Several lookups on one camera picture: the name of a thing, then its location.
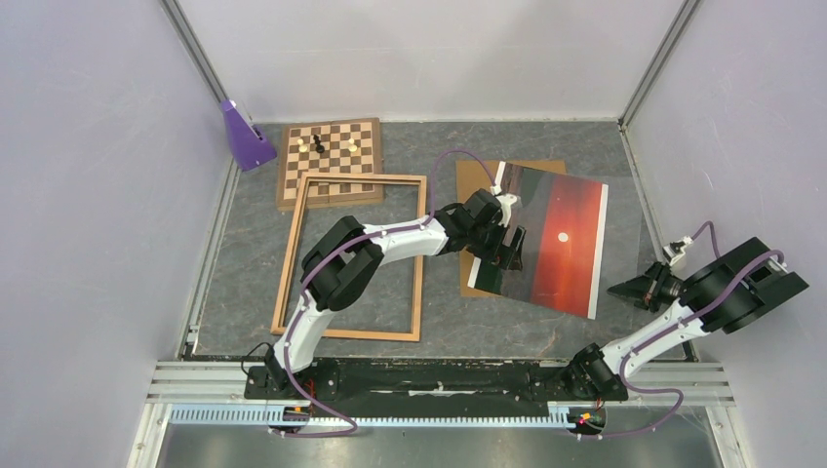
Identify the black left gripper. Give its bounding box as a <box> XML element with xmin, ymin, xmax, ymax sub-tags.
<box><xmin>466</xmin><ymin>218</ymin><xmax>526</xmax><ymax>273</ymax></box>

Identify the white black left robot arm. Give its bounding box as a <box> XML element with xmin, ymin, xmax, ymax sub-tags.
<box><xmin>264</xmin><ymin>185</ymin><xmax>526</xmax><ymax>398</ymax></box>

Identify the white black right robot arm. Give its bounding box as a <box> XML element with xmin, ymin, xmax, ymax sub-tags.
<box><xmin>555</xmin><ymin>237</ymin><xmax>808</xmax><ymax>401</ymax></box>

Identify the red sunset photo print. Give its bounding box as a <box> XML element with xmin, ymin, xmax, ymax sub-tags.
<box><xmin>456</xmin><ymin>161</ymin><xmax>608</xmax><ymax>320</ymax></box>

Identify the brown cardboard backing board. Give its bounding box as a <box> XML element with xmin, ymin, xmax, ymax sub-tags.
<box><xmin>455</xmin><ymin>159</ymin><xmax>569</xmax><ymax>299</ymax></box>

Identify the wooden chessboard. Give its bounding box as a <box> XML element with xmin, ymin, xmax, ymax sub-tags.
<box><xmin>276</xmin><ymin>117</ymin><xmax>384</xmax><ymax>211</ymax></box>

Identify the black chess piece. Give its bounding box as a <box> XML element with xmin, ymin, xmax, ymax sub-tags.
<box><xmin>312</xmin><ymin>135</ymin><xmax>326</xmax><ymax>154</ymax></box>

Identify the purple wedge stand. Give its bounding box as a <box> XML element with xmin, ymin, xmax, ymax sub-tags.
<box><xmin>220</xmin><ymin>99</ymin><xmax>277</xmax><ymax>172</ymax></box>

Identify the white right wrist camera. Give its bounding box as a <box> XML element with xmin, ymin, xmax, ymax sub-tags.
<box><xmin>662</xmin><ymin>236</ymin><xmax>693</xmax><ymax>269</ymax></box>

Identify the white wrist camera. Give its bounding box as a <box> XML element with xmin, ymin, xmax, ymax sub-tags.
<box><xmin>662</xmin><ymin>236</ymin><xmax>693</xmax><ymax>269</ymax></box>
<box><xmin>495</xmin><ymin>193</ymin><xmax>521</xmax><ymax>227</ymax></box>

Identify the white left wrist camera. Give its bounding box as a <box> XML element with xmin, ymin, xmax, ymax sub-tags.
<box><xmin>495</xmin><ymin>193</ymin><xmax>521</xmax><ymax>227</ymax></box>

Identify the slotted cable duct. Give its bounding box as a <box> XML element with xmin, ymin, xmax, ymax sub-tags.
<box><xmin>169</xmin><ymin>403</ymin><xmax>609</xmax><ymax>429</ymax></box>

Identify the wooden picture frame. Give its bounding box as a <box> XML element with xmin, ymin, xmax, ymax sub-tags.
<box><xmin>270</xmin><ymin>172</ymin><xmax>428</xmax><ymax>342</ymax></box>

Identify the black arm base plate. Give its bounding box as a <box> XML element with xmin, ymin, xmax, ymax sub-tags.
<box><xmin>244</xmin><ymin>357</ymin><xmax>629</xmax><ymax>402</ymax></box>

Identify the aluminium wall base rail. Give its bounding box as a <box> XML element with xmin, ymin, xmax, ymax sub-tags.
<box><xmin>175</xmin><ymin>160</ymin><xmax>241</xmax><ymax>360</ymax></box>

